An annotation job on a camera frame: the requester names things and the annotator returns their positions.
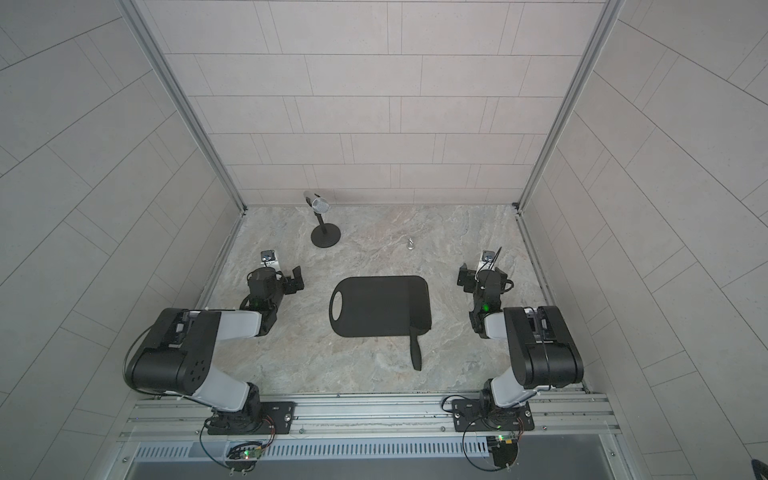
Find black knife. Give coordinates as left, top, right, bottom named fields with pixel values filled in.
left=408, top=276, right=432, bottom=371

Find black cutting board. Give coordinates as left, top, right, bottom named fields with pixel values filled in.
left=328, top=275, right=432, bottom=338

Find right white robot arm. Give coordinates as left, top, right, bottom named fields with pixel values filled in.
left=457, top=265, right=584, bottom=412

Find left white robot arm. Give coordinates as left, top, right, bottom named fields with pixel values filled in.
left=124, top=263, right=304, bottom=419

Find right green circuit board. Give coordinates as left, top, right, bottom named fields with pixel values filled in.
left=486, top=436, right=519, bottom=469

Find green circuit board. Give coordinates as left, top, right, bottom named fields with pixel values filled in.
left=225, top=441, right=264, bottom=474
left=486, top=436, right=519, bottom=469

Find left green circuit board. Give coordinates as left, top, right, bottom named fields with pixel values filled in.
left=225, top=441, right=264, bottom=474

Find black microphone stand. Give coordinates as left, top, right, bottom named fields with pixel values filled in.
left=311, top=213, right=341, bottom=248

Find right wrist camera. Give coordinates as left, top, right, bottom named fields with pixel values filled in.
left=477, top=250, right=500, bottom=271

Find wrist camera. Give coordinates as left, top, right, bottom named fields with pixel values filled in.
left=477, top=250, right=500, bottom=271
left=260, top=250, right=281, bottom=271

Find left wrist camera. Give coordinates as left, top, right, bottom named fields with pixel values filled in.
left=260, top=250, right=281, bottom=271

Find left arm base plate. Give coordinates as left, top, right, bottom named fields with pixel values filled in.
left=204, top=401, right=297, bottom=436

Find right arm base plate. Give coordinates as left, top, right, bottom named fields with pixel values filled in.
left=441, top=395, right=535, bottom=433

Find aluminium rail frame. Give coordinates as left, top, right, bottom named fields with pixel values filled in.
left=119, top=391, right=622, bottom=445

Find right corner aluminium post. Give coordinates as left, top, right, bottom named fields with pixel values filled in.
left=514, top=0, right=624, bottom=214

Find corner aluminium post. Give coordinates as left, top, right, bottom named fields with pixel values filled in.
left=116, top=0, right=248, bottom=215
left=514, top=0, right=624, bottom=214

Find left corner aluminium post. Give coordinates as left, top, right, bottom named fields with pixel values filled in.
left=116, top=0, right=248, bottom=215

